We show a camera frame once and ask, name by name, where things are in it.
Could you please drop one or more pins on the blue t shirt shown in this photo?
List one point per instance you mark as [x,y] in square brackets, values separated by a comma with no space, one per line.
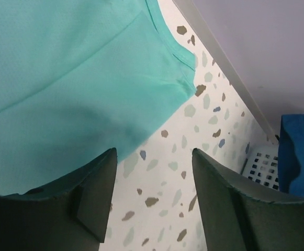
[291,155]

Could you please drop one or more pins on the teal t shirt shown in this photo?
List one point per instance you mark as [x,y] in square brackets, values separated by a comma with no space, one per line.
[80,77]

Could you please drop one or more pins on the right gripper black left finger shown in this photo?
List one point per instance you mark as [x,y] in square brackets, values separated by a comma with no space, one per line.
[69,213]

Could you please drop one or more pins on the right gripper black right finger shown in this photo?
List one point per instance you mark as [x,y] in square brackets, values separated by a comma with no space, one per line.
[240,214]

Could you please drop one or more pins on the white plastic laundry basket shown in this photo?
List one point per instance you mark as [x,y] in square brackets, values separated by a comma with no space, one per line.
[262,166]

